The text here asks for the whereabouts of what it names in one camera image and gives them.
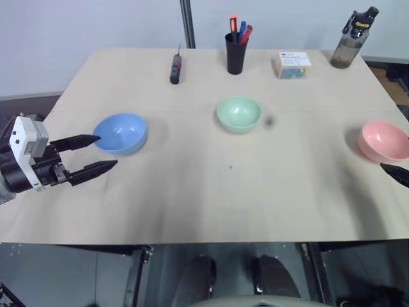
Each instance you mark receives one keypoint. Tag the black red screwdriver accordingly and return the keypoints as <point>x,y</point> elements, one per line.
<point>175,68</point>

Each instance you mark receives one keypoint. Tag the black table frame leg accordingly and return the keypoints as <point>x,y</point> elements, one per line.
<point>314,272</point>
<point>137,275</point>

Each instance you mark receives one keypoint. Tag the black pen cup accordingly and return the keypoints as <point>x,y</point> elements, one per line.
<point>236,57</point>

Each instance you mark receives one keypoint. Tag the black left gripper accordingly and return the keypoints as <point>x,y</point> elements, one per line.
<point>48,166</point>

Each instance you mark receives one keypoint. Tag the red pen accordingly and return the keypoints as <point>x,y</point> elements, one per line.
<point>246,33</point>

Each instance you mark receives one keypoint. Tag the green bowl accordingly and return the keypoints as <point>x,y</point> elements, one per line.
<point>239,114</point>

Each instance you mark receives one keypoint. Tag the clear box of pushpins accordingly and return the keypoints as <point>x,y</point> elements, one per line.
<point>293,65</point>

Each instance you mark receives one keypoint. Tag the orange black marker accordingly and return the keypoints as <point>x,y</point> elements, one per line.
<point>233,27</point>

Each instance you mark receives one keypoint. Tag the pink-red bowl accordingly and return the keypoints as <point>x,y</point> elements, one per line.
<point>381,142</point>

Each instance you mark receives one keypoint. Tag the grey metal pole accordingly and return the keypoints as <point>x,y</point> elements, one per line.
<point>188,22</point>

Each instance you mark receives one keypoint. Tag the blue pen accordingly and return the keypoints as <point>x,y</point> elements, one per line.
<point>242,28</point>

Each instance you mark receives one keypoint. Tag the smoky water bottle black lid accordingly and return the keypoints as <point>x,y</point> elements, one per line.
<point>348,44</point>

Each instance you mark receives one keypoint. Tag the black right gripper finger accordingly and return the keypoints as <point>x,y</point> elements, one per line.
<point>399,174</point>

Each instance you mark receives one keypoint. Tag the blue bowl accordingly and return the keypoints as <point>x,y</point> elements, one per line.
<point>119,136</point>

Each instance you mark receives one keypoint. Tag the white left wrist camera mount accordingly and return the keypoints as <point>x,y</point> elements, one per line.
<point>23,140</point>

